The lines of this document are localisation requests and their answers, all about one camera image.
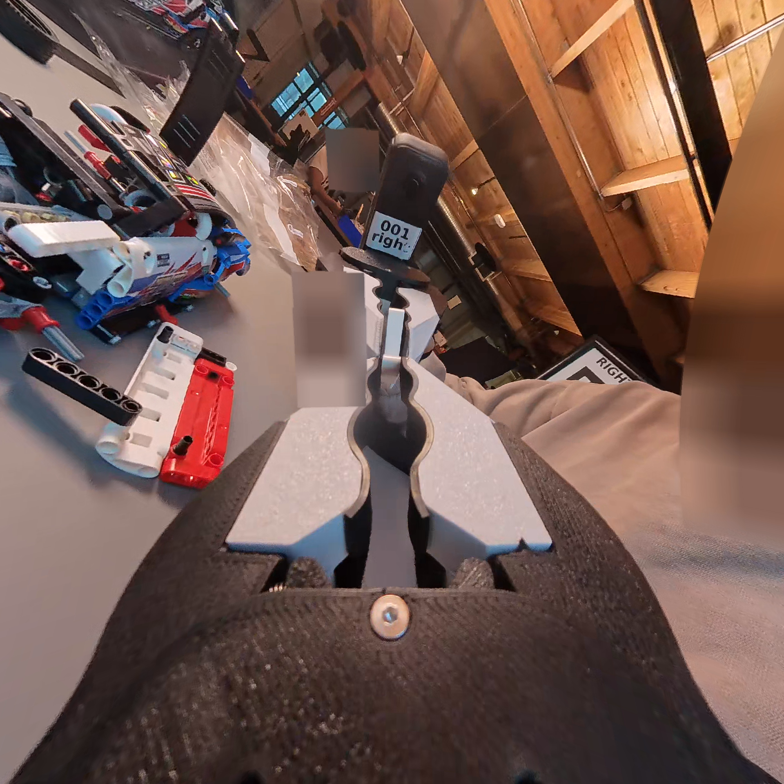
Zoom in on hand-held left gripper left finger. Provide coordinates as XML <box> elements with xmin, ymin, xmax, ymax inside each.
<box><xmin>225</xmin><ymin>359</ymin><xmax>387</xmax><ymax>581</ymax></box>

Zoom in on wooden wall shelf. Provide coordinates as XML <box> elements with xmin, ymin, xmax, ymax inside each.
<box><xmin>600</xmin><ymin>153</ymin><xmax>696</xmax><ymax>198</ymax></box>
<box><xmin>637</xmin><ymin>268</ymin><xmax>702</xmax><ymax>300</ymax></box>

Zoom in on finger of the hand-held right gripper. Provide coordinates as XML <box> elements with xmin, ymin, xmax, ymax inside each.
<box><xmin>401</xmin><ymin>287</ymin><xmax>444</xmax><ymax>363</ymax></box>
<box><xmin>366</xmin><ymin>279</ymin><xmax>388</xmax><ymax>370</ymax></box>

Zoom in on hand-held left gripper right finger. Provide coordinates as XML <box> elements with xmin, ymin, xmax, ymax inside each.
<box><xmin>397</xmin><ymin>358</ymin><xmax>553</xmax><ymax>584</ymax></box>

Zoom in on lego set box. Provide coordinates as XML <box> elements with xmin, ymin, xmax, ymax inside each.
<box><xmin>119</xmin><ymin>0</ymin><xmax>243</xmax><ymax>38</ymax></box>

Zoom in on blue white lego race car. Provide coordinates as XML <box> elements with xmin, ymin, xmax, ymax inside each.
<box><xmin>0</xmin><ymin>92</ymin><xmax>252</xmax><ymax>362</ymax></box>

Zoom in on person's right forearm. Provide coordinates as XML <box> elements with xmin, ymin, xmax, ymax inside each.
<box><xmin>438</xmin><ymin>367</ymin><xmax>682</xmax><ymax>442</ymax></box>

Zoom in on black tilted panel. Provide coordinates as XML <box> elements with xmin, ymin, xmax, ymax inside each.
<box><xmin>159</xmin><ymin>27</ymin><xmax>246</xmax><ymax>166</ymax></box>

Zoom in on red white lego subassembly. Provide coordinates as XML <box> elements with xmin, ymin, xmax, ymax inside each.
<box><xmin>21</xmin><ymin>321</ymin><xmax>236</xmax><ymax>490</ymax></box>

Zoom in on window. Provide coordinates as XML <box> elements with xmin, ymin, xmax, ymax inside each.
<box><xmin>272</xmin><ymin>67</ymin><xmax>332</xmax><ymax>123</ymax></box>

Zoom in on black lego tyre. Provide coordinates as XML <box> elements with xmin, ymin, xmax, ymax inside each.
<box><xmin>0</xmin><ymin>0</ymin><xmax>62</xmax><ymax>65</ymax></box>

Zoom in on black framed white sign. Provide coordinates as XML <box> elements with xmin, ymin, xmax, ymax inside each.
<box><xmin>539</xmin><ymin>334</ymin><xmax>650</xmax><ymax>387</ymax></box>

